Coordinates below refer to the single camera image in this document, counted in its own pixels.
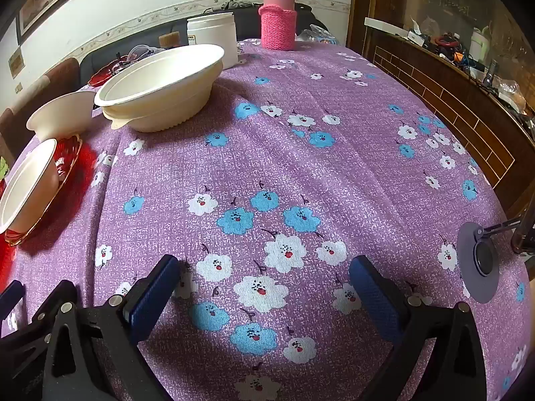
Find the large cream plastic bowl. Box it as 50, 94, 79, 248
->
94, 44, 226, 107
102, 60, 224, 133

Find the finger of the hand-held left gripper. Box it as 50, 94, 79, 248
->
0, 280, 25, 335

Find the brown armchair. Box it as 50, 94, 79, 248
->
0, 57, 81, 163

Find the grey round stand base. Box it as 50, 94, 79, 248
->
455, 215, 525, 303

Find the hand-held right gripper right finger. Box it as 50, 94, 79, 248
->
349, 255, 488, 401

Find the black leather sofa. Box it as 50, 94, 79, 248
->
79, 4, 327, 86

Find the pink knit-sleeved bottle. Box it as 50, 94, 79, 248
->
258, 0, 298, 51

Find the purple floral tablecloth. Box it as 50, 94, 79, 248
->
0, 37, 531, 401

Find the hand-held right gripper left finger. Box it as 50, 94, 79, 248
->
0, 255, 180, 401

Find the small white bowl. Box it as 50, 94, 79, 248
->
26, 91, 98, 142
0, 138, 60, 235

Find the clear plastic bag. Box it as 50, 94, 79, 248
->
298, 25, 338, 46

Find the red glass plate gold rim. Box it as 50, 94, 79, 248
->
3, 134, 84, 246
89, 59, 126, 88

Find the small wall plaque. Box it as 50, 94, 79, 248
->
8, 48, 25, 79

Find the white kettle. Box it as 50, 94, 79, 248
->
470, 26, 491, 61

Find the wooden sideboard cabinet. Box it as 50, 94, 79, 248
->
363, 17, 535, 218

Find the wooden door frame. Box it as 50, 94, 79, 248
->
347, 0, 410, 57

